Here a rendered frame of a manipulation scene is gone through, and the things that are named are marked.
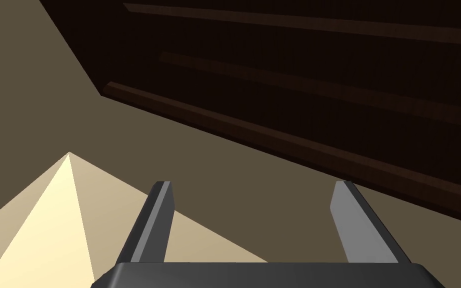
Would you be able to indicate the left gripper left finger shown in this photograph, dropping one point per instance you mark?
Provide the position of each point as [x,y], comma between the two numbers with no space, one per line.
[150,228]

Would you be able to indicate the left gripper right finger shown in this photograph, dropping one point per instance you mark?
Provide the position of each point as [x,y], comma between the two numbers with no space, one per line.
[364,230]

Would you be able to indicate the dark brown wooden door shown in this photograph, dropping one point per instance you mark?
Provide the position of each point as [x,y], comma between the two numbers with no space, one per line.
[294,80]

